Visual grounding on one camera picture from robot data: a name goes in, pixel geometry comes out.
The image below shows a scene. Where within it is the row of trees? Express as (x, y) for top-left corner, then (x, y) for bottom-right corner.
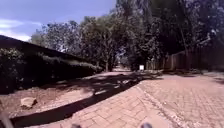
(29, 0), (224, 73)

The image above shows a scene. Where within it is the robot's own part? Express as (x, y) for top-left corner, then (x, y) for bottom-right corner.
(70, 123), (82, 128)
(140, 122), (153, 128)

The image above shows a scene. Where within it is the bare dirt verge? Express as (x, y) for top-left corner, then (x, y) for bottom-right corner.
(0, 71), (116, 118)

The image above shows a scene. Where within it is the pale stone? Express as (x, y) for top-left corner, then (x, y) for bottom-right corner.
(20, 96), (38, 109)

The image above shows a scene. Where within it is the green hedge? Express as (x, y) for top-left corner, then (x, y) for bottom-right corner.
(0, 48), (104, 94)

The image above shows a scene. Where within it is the red brick road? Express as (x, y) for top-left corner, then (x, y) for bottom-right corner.
(135, 71), (224, 128)

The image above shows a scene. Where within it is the long boundary wall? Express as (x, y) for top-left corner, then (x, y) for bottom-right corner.
(0, 34), (88, 68)

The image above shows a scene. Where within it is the red brick path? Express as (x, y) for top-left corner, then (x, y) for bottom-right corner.
(26, 70), (178, 128)

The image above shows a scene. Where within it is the brown wooden fence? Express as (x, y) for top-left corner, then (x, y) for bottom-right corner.
(145, 44), (224, 72)

